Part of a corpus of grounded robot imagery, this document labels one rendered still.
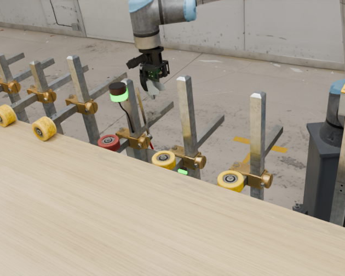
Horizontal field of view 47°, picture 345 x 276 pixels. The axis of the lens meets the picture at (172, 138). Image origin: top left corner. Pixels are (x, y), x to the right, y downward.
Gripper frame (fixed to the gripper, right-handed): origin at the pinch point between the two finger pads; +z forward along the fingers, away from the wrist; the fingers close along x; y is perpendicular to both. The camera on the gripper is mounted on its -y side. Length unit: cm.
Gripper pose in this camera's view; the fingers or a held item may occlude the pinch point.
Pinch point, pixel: (151, 96)
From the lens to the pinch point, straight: 148.7
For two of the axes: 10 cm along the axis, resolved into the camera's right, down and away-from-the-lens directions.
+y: 8.3, 2.3, -5.1
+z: 1.1, 8.2, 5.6
